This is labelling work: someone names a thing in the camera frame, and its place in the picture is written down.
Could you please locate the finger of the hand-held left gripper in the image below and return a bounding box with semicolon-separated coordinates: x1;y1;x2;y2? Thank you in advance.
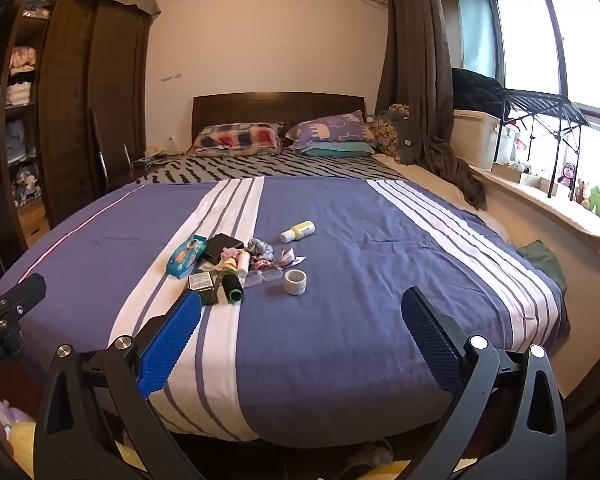
0;272;47;333

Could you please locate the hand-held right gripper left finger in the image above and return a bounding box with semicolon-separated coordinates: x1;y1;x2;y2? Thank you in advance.
32;290;206;480

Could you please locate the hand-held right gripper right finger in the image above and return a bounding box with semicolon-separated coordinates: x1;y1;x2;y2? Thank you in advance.
401;287;568;480

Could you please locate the striped ribbon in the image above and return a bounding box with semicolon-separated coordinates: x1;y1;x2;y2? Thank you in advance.
250;249;307;270

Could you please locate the small patterned box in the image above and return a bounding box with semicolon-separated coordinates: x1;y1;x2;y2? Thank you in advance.
187;271;216;292

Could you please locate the blue white striped blanket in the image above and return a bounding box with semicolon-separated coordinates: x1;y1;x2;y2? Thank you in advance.
0;176;571;443

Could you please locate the black thread spool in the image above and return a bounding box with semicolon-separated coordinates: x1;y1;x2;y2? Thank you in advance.
221;272;244;305

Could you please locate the blue wet wipes packet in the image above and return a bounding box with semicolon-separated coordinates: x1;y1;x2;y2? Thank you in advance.
167;234;208;277

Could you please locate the yellow fluffy rug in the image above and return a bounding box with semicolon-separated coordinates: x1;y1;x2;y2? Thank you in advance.
2;420;481;480

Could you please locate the black box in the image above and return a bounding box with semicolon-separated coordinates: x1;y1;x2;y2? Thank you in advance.
200;232;245;263

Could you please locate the clear plastic container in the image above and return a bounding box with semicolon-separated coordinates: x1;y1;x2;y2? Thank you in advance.
242;266;283;288

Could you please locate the white tape roll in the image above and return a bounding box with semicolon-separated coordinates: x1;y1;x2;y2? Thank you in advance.
283;269;307;297

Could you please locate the green cloth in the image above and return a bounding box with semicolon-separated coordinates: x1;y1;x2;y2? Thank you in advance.
517;242;566;291

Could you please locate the metal pole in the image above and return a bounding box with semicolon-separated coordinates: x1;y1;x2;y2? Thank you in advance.
91;107;112;191

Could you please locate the yellow bottle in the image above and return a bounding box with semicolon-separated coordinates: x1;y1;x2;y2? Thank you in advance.
280;220;317;244

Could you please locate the cream window seat pad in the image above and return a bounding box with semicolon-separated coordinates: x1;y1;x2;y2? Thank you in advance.
467;162;600;253

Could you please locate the stack of folded clothes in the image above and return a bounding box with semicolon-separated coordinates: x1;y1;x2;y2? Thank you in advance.
5;45;43;206

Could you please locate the grey-green cushion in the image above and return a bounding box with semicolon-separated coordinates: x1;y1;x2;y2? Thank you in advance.
395;112;421;165

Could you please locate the dark wooden wardrobe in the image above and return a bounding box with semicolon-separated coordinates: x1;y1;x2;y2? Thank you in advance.
0;0;153;261

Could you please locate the white storage box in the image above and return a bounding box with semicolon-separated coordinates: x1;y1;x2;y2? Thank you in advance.
452;109;503;171

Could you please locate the brown patterned cushion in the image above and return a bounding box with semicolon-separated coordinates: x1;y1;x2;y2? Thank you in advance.
365;104;411;161

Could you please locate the grey black patterned bed sheet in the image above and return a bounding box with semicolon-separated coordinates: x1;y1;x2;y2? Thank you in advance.
130;152;406;186

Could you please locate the teal pillow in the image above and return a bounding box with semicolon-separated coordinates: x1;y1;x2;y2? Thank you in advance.
294;141;376;158

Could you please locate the purple monkey plush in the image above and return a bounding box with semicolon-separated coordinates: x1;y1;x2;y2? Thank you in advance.
557;161;581;188

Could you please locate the plaid pillow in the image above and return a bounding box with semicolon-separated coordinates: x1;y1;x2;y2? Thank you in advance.
187;121;285;157

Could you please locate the purple elephant print pillow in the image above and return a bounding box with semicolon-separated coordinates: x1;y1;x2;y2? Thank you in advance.
286;110;378;151

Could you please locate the black jacket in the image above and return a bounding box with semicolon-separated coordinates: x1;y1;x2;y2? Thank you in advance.
451;67;511;116

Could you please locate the black folding rack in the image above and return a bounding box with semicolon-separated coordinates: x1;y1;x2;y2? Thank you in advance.
497;87;591;198

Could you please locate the dark wooden headboard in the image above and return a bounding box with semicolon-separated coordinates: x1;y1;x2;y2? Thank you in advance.
192;91;367;143

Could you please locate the brown curtain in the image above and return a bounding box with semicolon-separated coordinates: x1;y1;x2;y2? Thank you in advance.
377;0;488;211

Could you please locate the teal roller blind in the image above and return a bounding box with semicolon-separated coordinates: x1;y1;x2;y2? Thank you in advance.
454;0;498;81

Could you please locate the window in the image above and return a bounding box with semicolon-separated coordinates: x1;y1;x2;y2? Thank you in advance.
490;0;600;126

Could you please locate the pink hair tie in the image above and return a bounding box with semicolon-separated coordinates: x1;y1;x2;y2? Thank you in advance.
219;247;251;277

